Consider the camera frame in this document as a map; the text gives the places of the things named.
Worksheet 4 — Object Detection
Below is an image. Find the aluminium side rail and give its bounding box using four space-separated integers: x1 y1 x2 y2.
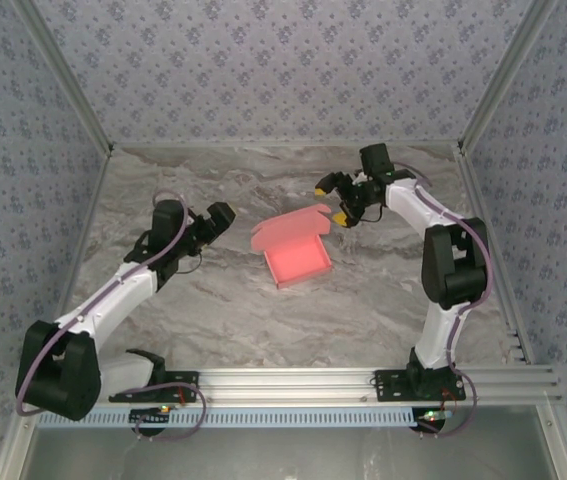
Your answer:
40 147 114 371
455 144 537 366

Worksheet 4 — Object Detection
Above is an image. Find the long aluminium mounting rail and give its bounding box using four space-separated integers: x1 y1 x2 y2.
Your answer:
17 367 562 404

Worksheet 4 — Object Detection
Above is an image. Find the light blue slotted cable duct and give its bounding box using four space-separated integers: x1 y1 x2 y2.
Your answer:
35 405 427 429

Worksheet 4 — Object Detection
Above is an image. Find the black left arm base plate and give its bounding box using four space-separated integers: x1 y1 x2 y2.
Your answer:
108 370 200 404

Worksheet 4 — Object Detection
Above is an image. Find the small left electronics board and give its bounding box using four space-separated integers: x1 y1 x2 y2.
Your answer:
130 405 173 431

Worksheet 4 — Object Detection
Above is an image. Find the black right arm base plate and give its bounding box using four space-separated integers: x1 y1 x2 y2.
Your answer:
373 369 467 404

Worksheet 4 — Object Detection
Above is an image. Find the aluminium frame post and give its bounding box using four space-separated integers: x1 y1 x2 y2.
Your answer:
457 0 559 156
12 0 115 157

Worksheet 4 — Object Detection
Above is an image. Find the grey metal panel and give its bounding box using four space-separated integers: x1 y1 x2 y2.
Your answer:
27 405 564 480

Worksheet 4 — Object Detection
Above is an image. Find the small right electronics board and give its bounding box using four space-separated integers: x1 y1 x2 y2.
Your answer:
415 407 457 434

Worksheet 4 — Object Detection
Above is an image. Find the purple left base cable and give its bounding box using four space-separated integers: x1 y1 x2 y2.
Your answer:
132 383 208 442

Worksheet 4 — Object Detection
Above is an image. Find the small electronics board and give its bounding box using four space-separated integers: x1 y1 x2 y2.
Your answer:
415 407 457 434
130 405 173 431

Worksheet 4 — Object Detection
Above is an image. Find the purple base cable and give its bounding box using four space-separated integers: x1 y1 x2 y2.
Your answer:
415 369 475 439
132 383 208 442

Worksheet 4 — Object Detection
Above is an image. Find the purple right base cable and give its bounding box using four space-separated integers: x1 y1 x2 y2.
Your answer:
415 369 475 439

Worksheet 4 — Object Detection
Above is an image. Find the pink paper box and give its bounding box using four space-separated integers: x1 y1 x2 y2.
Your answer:
250 203 334 291

